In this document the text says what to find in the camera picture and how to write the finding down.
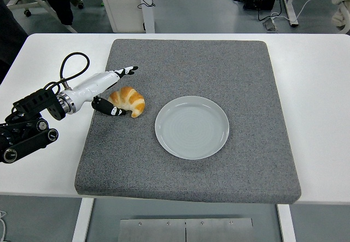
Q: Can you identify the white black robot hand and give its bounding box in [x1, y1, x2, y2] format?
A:
[68, 65, 139, 118]

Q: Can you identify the golden croissant bread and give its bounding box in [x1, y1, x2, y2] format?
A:
[107, 86, 145, 118]

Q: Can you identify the light grey round plate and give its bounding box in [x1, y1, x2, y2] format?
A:
[154, 95, 230, 160]

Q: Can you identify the grey metal plate with screws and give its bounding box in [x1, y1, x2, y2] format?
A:
[119, 217, 254, 242]

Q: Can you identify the white furniture panel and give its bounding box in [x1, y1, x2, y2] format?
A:
[95, 0, 156, 34]

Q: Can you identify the person's leg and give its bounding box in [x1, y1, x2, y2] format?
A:
[36, 0, 84, 26]
[0, 0, 28, 85]

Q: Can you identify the grey felt mat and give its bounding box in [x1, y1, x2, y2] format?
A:
[74, 38, 302, 205]

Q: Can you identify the white table leg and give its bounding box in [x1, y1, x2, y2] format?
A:
[277, 203, 297, 242]
[71, 198, 94, 242]

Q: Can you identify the clear foot pedal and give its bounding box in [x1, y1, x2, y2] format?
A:
[262, 17, 278, 32]

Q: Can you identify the white desk leg with foot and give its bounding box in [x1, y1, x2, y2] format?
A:
[281, 0, 299, 27]

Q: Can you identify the white tubular chair frame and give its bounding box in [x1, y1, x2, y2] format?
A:
[5, 0, 85, 34]

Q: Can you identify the thin black looped cable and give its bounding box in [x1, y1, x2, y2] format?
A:
[136, 0, 156, 9]

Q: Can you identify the white corrugated hose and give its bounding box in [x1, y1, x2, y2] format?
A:
[331, 0, 350, 33]

